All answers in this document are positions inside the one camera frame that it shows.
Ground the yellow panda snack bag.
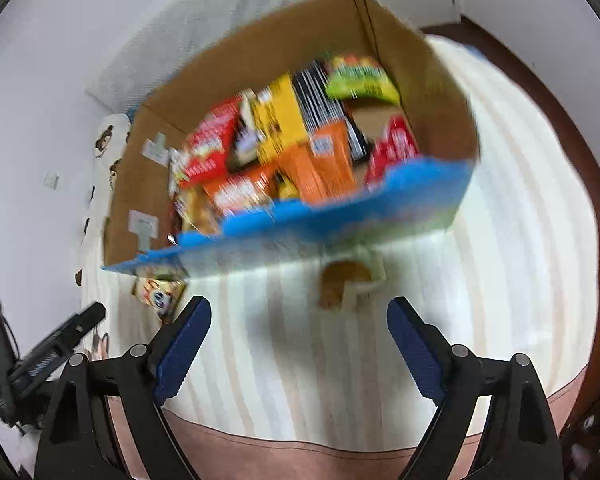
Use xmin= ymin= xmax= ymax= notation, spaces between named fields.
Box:
xmin=132 ymin=278 xmax=186 ymax=324

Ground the egg yolk snack packet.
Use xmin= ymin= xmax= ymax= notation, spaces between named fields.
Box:
xmin=318 ymin=250 xmax=386 ymax=311

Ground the yellow biscuit bag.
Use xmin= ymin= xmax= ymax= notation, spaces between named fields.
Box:
xmin=174 ymin=186 xmax=220 ymax=236

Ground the orange panda chips bag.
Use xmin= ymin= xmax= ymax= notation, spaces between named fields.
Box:
xmin=202 ymin=164 xmax=277 ymax=216

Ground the red stick snack packet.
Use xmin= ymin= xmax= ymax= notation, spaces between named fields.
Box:
xmin=176 ymin=94 xmax=242 ymax=188

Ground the white Franzzi wafer packet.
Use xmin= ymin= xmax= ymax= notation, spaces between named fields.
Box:
xmin=227 ymin=89 xmax=262 ymax=172

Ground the small red snack packet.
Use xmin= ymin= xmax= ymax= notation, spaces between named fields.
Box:
xmin=364 ymin=114 xmax=422 ymax=188

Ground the orange snack bag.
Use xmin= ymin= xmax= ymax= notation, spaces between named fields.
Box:
xmin=277 ymin=120 xmax=358 ymax=206

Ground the yellow black snack bag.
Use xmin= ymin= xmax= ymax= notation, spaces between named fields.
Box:
xmin=250 ymin=61 xmax=370 ymax=165

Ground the colourful candy green bag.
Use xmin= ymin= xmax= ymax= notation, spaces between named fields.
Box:
xmin=325 ymin=54 xmax=401 ymax=105

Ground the striped white blanket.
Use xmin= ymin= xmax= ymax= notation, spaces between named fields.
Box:
xmin=166 ymin=36 xmax=598 ymax=452

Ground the blue cardboard milk box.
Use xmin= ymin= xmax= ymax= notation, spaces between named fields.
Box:
xmin=102 ymin=0 xmax=479 ymax=278

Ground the bear print long pillow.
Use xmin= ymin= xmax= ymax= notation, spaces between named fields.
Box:
xmin=74 ymin=114 xmax=131 ymax=287

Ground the grey padded headboard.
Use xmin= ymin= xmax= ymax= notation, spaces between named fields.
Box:
xmin=86 ymin=0 xmax=300 ymax=113

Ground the wall socket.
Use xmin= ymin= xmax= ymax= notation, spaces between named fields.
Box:
xmin=43 ymin=172 xmax=60 ymax=190

